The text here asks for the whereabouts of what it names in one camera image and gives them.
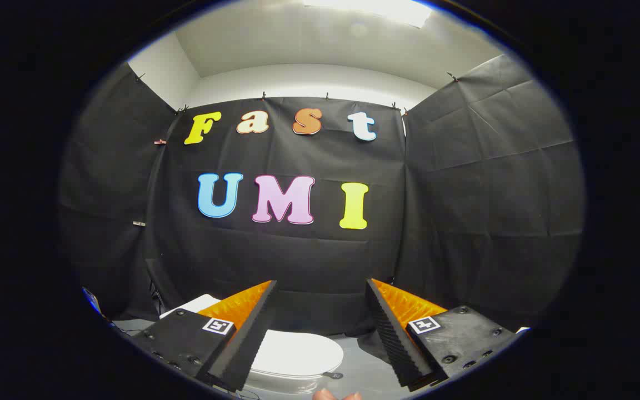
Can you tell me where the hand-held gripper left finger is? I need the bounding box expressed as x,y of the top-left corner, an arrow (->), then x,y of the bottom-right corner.
131,279 -> 279,393

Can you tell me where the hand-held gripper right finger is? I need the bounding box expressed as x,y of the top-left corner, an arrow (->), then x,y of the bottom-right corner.
366,278 -> 518,389

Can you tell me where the white toilet bowl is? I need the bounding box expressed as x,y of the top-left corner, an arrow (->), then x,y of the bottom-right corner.
242,369 -> 332,396

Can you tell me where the white toilet tank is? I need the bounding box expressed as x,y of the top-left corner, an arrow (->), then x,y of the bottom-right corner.
159,294 -> 222,320

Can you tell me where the black backdrop cloth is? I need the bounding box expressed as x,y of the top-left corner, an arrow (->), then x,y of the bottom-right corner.
59,53 -> 586,337

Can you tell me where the black cable behind tank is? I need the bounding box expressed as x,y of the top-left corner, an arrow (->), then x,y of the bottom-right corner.
149,278 -> 166,317

